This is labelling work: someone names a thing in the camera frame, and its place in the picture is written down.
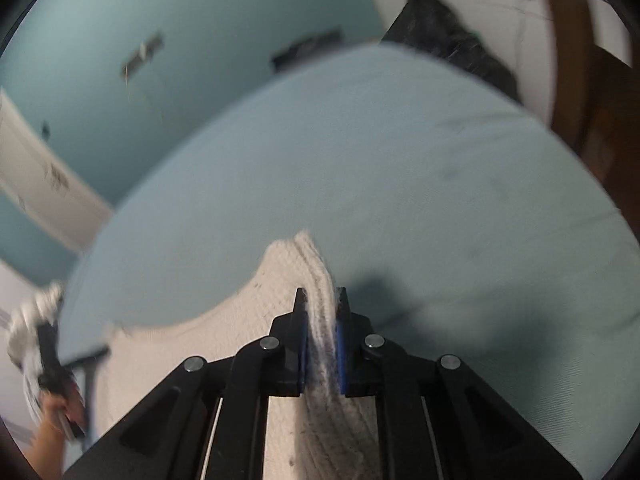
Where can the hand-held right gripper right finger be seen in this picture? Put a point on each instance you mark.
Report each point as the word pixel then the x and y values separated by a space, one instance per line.
pixel 342 360

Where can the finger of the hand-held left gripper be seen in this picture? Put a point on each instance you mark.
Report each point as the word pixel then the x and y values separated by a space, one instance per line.
pixel 91 385

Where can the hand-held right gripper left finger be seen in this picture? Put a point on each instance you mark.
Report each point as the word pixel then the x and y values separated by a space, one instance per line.
pixel 302 360

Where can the blue and white knit sweater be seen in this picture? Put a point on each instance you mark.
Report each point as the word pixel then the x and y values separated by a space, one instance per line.
pixel 240 320

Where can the person's left forearm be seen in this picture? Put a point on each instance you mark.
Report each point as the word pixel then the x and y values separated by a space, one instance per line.
pixel 45 447

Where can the person's left hand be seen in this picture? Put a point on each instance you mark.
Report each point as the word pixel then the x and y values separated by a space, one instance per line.
pixel 72 405

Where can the bed with blue sheet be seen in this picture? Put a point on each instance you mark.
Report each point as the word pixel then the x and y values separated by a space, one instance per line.
pixel 400 185

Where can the white door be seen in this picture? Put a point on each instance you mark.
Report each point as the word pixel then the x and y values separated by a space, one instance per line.
pixel 30 175

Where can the black plastic bag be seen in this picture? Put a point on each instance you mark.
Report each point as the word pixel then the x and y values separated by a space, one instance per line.
pixel 450 35

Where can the brown wooden chair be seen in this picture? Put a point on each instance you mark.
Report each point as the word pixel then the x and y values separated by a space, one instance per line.
pixel 570 60

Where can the white low cabinet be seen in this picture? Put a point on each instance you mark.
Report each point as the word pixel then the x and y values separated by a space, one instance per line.
pixel 500 10

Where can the grey light switch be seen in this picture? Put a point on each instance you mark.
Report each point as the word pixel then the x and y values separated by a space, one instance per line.
pixel 46 130

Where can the grey wall socket panel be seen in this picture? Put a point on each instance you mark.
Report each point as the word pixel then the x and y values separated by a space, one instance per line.
pixel 142 55

